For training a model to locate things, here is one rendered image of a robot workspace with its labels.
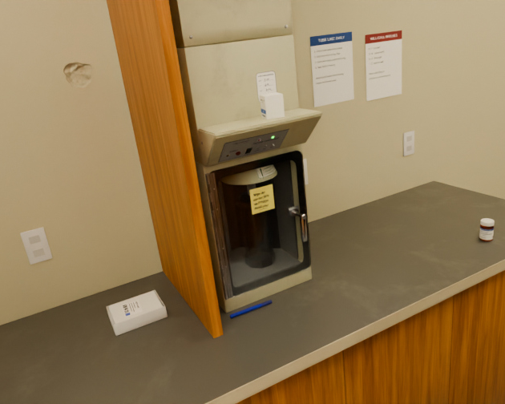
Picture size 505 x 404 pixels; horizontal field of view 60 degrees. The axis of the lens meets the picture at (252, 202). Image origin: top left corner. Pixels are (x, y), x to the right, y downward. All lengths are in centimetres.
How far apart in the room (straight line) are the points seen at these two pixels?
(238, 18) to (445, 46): 137
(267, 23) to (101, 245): 93
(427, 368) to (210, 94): 112
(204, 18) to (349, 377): 106
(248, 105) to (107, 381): 81
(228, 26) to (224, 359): 86
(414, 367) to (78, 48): 146
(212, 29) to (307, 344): 85
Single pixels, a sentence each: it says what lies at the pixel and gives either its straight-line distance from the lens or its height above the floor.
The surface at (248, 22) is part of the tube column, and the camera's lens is 123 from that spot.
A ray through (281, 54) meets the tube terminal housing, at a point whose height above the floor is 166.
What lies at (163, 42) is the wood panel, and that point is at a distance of 104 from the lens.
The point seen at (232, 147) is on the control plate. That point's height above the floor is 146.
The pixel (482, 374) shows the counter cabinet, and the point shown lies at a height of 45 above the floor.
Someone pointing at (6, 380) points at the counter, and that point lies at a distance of 142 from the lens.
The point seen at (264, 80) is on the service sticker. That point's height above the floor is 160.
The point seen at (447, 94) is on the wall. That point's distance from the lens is 243.
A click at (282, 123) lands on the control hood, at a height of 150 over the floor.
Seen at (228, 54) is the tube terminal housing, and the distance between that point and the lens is 120.
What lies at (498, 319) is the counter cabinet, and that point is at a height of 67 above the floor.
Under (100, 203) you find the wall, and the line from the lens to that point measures 159.
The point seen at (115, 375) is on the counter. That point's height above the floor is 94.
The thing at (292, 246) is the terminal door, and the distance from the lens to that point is 139.
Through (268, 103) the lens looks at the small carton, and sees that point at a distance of 116.
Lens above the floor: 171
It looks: 20 degrees down
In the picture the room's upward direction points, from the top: 7 degrees counter-clockwise
